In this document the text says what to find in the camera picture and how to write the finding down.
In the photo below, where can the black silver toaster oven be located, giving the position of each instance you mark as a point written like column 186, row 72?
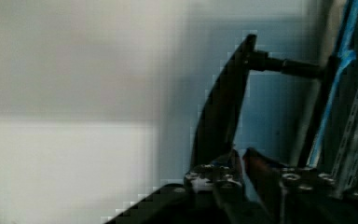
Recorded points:
column 301, row 120

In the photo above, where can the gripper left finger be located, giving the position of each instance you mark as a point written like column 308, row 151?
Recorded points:
column 217, row 182

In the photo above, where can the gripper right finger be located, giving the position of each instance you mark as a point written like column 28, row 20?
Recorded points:
column 290, row 194

